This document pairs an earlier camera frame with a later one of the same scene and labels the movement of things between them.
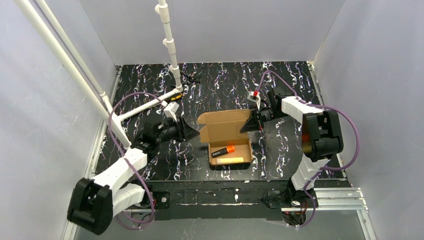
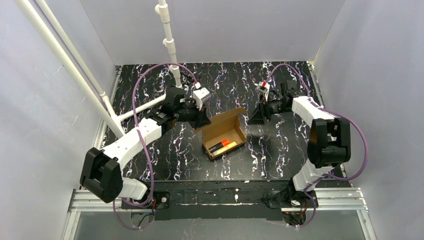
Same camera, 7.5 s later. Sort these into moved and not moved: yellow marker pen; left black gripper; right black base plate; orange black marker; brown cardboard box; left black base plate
Moved: yellow marker pen; left black gripper; brown cardboard box; orange black marker
Not moved: right black base plate; left black base plate
